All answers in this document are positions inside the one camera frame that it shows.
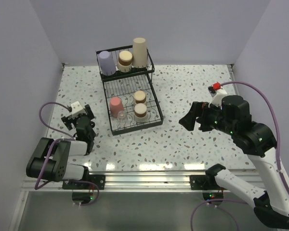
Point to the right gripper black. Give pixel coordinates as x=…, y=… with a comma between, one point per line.
x=188, y=121

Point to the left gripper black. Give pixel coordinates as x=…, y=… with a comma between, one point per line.
x=68, y=121

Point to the coral pink plastic cup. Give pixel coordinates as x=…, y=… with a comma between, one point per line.
x=116, y=106

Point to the lilac plastic cup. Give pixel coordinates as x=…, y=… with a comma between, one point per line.
x=106, y=63

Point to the beige plastic cup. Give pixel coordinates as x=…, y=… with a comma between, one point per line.
x=139, y=52

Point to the clear plastic cup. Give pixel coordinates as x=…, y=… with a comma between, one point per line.
x=122, y=119

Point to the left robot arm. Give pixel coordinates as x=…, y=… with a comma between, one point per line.
x=49, y=160

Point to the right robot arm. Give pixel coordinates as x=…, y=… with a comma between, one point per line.
x=256, y=140

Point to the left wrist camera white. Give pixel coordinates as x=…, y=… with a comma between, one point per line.
x=76, y=109

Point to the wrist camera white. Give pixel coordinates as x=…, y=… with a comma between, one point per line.
x=76, y=109
x=218, y=93

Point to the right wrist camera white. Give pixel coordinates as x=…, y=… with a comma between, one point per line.
x=218, y=93

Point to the black wire dish rack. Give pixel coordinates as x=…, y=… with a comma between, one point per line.
x=124, y=85

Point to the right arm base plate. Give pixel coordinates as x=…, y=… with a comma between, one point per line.
x=204, y=182

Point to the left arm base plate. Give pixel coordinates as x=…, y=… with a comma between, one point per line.
x=92, y=181

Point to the aluminium front rail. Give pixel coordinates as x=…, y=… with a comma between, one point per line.
x=146, y=181

